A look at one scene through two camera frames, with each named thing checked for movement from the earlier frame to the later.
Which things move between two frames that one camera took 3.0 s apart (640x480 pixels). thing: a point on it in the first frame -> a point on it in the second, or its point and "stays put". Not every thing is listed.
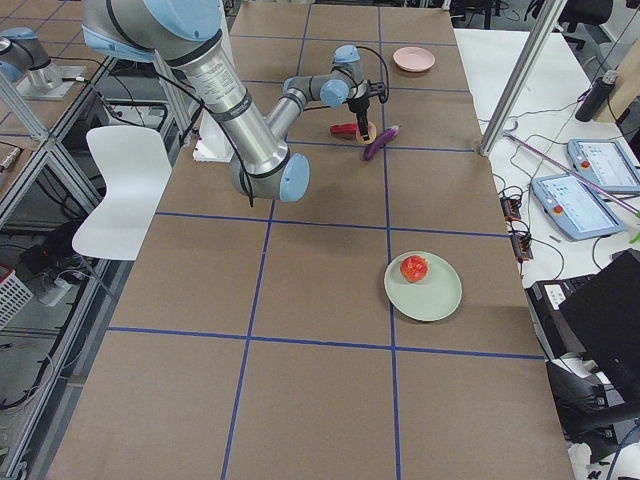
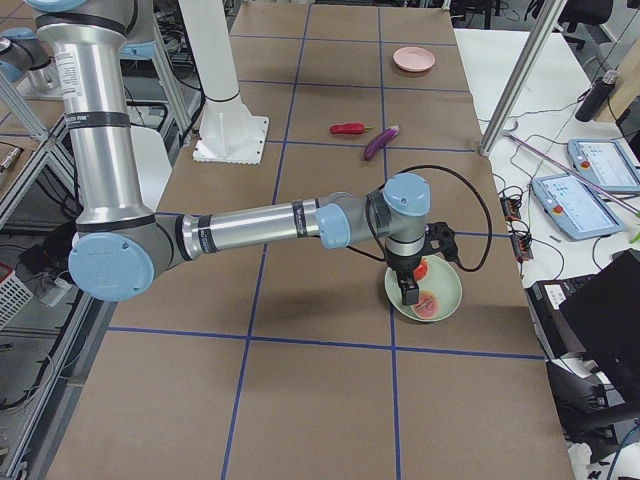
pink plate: (413, 59) stays put
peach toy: (372, 132) -> (428, 305)
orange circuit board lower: (522, 248) stays put
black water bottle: (596, 96) stays put
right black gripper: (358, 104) -> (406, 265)
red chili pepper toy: (344, 128) stays put
